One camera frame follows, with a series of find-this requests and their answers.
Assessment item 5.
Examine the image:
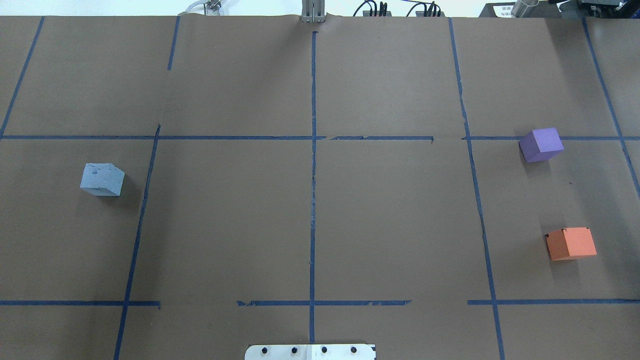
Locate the orange foam block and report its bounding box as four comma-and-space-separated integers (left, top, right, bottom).
544, 227, 598, 261

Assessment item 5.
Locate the metal cup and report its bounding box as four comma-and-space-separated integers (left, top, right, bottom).
510, 0, 540, 18

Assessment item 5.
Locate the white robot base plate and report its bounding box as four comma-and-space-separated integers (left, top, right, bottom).
244, 343, 377, 360

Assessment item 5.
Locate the purple foam block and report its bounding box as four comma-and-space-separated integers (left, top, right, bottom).
518, 127, 565, 163

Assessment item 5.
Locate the black power strip left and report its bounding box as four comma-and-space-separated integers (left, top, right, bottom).
352, 0, 393, 18

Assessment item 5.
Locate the aluminium frame post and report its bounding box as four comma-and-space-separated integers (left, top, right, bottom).
301, 0, 327, 24

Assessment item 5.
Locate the black power strip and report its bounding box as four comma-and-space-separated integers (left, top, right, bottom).
352, 0, 393, 18
405, 0, 446, 18

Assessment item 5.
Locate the black power strip right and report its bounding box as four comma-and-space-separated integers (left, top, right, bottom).
405, 0, 446, 18

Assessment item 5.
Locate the light blue foam block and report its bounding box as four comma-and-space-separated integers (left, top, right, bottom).
80, 162, 126, 197

